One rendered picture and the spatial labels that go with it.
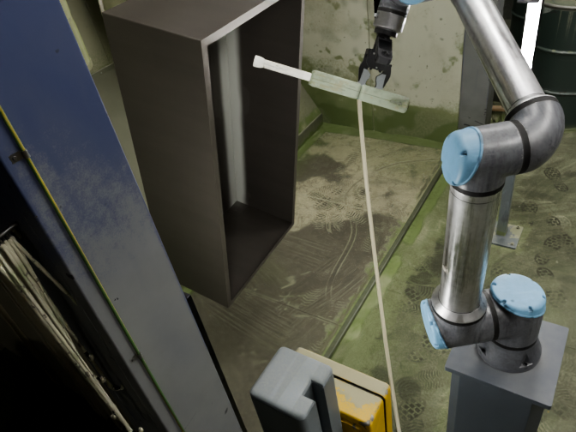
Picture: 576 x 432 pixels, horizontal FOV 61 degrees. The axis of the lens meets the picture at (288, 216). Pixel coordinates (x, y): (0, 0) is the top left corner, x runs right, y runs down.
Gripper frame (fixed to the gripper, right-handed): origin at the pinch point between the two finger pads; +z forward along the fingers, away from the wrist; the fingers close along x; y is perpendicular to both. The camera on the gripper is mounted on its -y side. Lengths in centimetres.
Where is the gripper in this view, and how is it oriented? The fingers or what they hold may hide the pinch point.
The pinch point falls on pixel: (366, 96)
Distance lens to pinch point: 157.9
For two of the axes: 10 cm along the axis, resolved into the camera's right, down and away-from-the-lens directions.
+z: -2.6, 9.1, 3.2
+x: -9.6, -2.5, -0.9
